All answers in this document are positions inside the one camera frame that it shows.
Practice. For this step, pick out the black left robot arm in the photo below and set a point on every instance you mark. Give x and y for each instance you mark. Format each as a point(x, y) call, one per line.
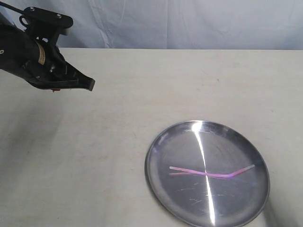
point(11, 39)

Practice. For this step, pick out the white backdrop cloth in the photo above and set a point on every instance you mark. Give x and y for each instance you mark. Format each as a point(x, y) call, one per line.
point(179, 24)

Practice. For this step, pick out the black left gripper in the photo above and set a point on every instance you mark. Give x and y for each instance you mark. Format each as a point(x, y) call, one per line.
point(44, 67)

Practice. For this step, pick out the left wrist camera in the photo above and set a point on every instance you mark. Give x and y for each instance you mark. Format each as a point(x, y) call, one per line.
point(43, 24)

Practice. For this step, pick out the thin purple strip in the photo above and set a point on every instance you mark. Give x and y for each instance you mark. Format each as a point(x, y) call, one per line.
point(183, 171)

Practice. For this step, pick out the round steel plate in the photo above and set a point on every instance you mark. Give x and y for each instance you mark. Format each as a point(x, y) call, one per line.
point(202, 201)

